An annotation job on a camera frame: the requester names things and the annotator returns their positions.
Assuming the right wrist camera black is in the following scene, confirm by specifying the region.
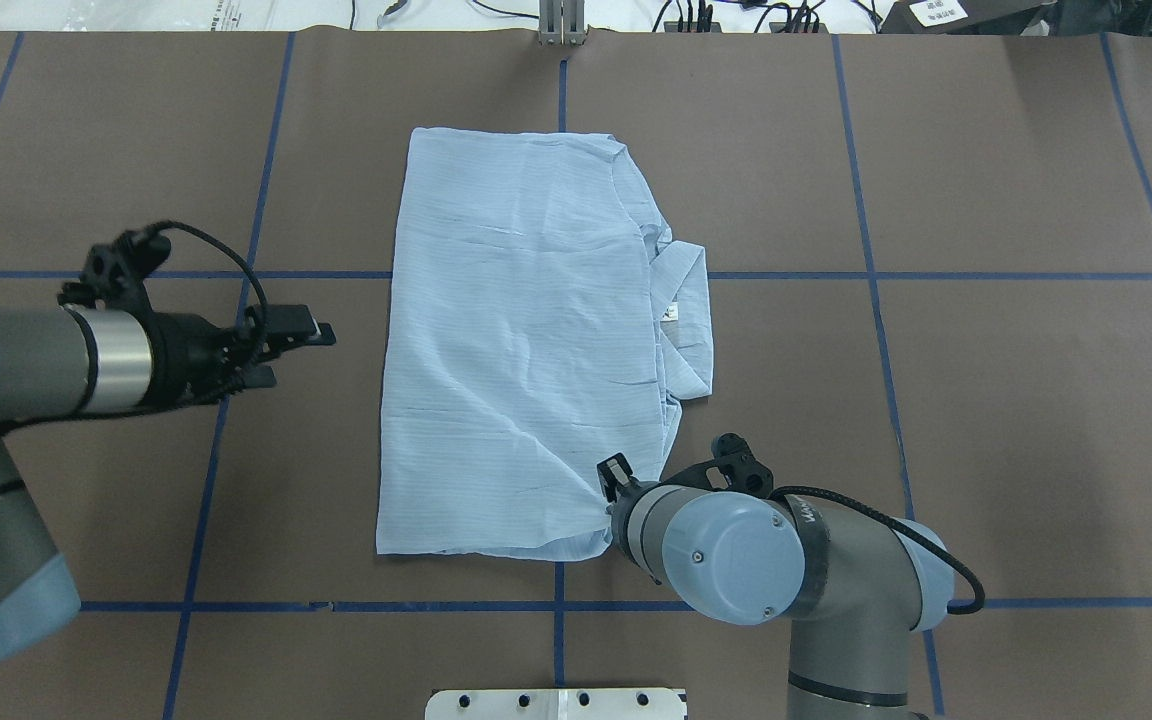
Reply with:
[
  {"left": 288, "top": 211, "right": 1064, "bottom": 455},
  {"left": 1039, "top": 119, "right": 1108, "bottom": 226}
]
[{"left": 670, "top": 433, "right": 774, "bottom": 500}]

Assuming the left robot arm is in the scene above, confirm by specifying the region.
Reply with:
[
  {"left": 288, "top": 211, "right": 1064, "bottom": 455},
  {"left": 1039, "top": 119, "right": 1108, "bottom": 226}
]
[{"left": 0, "top": 304, "right": 338, "bottom": 662}]

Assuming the aluminium frame post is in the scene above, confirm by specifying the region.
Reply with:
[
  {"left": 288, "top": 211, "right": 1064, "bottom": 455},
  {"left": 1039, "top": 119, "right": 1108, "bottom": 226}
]
[{"left": 538, "top": 0, "right": 588, "bottom": 47}]

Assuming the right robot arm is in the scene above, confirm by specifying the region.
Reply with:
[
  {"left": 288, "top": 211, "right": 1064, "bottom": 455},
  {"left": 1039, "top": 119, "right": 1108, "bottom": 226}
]
[{"left": 596, "top": 434, "right": 983, "bottom": 719}]

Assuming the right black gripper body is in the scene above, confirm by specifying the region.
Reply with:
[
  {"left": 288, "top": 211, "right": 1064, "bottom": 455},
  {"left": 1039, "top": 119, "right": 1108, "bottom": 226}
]
[{"left": 608, "top": 482, "right": 660, "bottom": 561}]

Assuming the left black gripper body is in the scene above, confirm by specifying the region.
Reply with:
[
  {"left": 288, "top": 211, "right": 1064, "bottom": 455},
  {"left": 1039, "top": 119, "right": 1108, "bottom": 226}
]
[{"left": 151, "top": 313, "right": 264, "bottom": 409}]

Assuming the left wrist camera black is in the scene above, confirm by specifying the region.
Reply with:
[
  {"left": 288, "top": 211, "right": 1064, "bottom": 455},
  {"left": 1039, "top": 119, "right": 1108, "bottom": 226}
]
[{"left": 58, "top": 222, "right": 172, "bottom": 316}]

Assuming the light blue button shirt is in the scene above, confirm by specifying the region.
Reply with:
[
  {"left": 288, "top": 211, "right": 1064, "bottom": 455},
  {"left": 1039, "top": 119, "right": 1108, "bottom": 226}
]
[{"left": 376, "top": 127, "right": 714, "bottom": 562}]

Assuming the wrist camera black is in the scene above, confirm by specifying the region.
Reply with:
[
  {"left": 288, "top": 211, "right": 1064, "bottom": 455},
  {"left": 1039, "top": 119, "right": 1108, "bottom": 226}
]
[
  {"left": 670, "top": 433, "right": 774, "bottom": 500},
  {"left": 58, "top": 222, "right": 172, "bottom": 316}
]

